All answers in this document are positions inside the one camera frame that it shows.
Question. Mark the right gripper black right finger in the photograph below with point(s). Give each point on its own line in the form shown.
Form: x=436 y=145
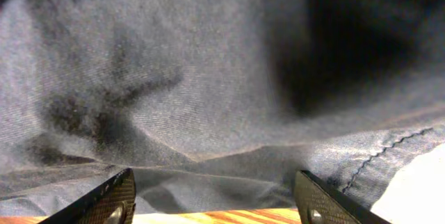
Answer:
x=319 y=203

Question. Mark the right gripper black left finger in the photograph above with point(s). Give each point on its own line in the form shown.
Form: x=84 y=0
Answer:
x=112 y=202

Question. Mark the dark blue shorts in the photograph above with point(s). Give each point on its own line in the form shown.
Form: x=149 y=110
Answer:
x=215 y=104

